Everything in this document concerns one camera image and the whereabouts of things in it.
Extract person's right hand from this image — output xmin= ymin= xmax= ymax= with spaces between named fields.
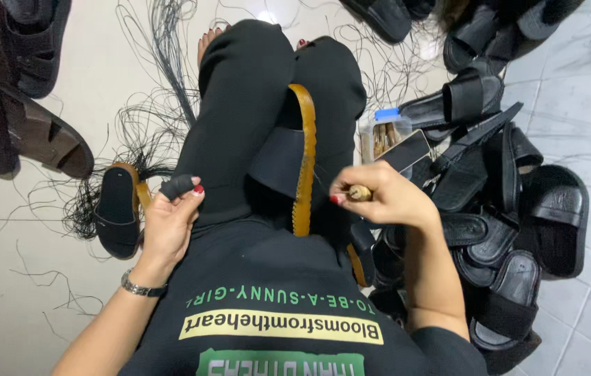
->
xmin=329 ymin=160 xmax=440 ymax=232

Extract black sandal with tan sole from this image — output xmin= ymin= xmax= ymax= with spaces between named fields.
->
xmin=248 ymin=84 xmax=318 ymax=238
xmin=92 ymin=161 xmax=153 ymax=261
xmin=347 ymin=219 xmax=378 ymax=288

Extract silver wrist bracelet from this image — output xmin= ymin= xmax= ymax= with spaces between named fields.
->
xmin=120 ymin=268 xmax=169 ymax=299

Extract clear container with blue lid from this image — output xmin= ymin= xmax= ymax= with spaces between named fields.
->
xmin=358 ymin=108 xmax=414 ymax=169

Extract black smartphone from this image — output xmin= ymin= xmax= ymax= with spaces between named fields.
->
xmin=373 ymin=129 xmax=432 ymax=177

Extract black finger guard wrap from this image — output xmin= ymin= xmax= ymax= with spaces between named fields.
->
xmin=158 ymin=174 xmax=196 ymax=203

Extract wooden handled awl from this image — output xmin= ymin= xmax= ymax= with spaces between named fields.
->
xmin=338 ymin=184 xmax=374 ymax=203

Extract pile of black sandals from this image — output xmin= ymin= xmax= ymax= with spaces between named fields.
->
xmin=367 ymin=0 xmax=591 ymax=376

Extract black slide sandal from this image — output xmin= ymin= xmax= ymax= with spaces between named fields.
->
xmin=338 ymin=0 xmax=414 ymax=45

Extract person's left foot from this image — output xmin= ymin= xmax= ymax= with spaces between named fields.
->
xmin=196 ymin=24 xmax=232 ymax=70

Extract person's left hand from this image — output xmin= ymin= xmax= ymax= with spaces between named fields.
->
xmin=133 ymin=174 xmax=205 ymax=286

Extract person's black printed shirt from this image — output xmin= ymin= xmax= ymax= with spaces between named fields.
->
xmin=118 ymin=214 xmax=489 ymax=376

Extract person's black trousers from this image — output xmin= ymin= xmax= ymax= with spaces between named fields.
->
xmin=169 ymin=19 xmax=368 ymax=246

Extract bundle of black threads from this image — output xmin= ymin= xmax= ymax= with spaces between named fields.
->
xmin=8 ymin=0 xmax=233 ymax=324

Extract pile of brown sandals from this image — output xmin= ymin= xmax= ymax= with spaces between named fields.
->
xmin=0 ymin=0 xmax=95 ymax=180

